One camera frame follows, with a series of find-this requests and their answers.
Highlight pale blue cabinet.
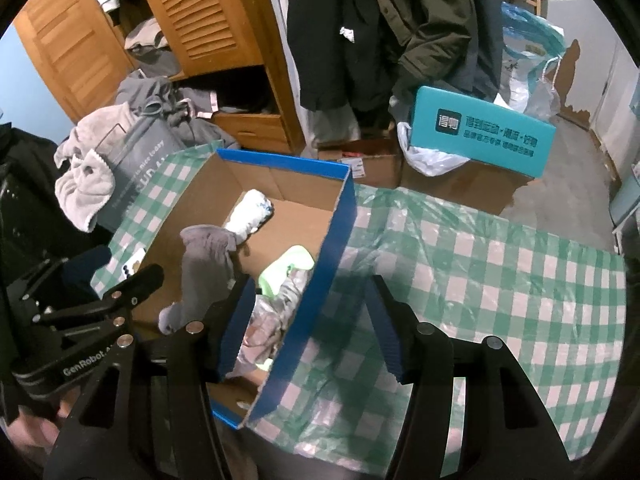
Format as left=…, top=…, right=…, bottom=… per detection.
left=607, top=160, right=640, bottom=256

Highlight grey printed bag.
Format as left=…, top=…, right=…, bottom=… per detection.
left=95, top=115, right=186, bottom=233

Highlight black cloth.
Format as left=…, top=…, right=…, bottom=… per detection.
left=0, top=125, right=110, bottom=271

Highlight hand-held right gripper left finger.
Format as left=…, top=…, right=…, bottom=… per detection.
left=42, top=275, right=258, bottom=480

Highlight olive hanging jacket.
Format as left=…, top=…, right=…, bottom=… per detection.
left=370, top=0, right=482, bottom=111

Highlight pale grey hanging garment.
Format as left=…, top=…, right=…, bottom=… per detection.
left=265, top=0, right=362, bottom=143

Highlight grey sock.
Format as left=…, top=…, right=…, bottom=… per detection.
left=159, top=225, right=241, bottom=336

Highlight light grey towel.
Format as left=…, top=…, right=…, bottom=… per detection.
left=54, top=105, right=138, bottom=233

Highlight white rolled cloth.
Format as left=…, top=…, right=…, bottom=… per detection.
left=222, top=189, right=275, bottom=248

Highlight teal box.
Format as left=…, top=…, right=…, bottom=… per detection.
left=407, top=85, right=558, bottom=179

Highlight light green soft item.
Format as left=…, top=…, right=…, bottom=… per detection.
left=257, top=244, right=317, bottom=297

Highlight blue-rimmed cardboard box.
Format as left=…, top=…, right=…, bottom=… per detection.
left=127, top=148, right=356, bottom=431

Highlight brown cardboard box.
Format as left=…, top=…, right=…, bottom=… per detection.
left=400, top=157, right=538, bottom=216

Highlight blue plastic bag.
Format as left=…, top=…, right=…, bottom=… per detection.
left=500, top=2, right=566, bottom=121

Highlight grey patterned cloth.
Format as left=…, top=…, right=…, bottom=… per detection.
left=235, top=267, right=313, bottom=378

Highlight person's left hand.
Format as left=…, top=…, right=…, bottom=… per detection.
left=7, top=400, right=68, bottom=450

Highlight pile of grey clothes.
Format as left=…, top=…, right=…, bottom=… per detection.
left=122, top=17, right=181, bottom=78

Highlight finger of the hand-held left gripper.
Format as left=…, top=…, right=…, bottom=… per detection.
left=30, top=264, right=166, bottom=347
left=10, top=245, right=112, bottom=307

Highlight green checkered cloth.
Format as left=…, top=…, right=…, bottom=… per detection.
left=92, top=142, right=628, bottom=480

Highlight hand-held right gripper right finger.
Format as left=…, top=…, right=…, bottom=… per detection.
left=365, top=275, right=573, bottom=480

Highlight small open cardboard box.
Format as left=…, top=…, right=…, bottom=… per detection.
left=317, top=130, right=403, bottom=190

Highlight white smartphone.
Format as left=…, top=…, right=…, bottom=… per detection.
left=121, top=249, right=147, bottom=278

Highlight wooden louvred wardrobe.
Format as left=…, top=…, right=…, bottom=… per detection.
left=12, top=0, right=306, bottom=156

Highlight grey hoodie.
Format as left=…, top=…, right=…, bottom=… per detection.
left=116, top=70, right=241, bottom=153

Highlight black hanging jacket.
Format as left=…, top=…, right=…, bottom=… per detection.
left=287, top=0, right=396, bottom=111

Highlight white plastic bag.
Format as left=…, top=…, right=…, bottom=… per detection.
left=396, top=121, right=471, bottom=177

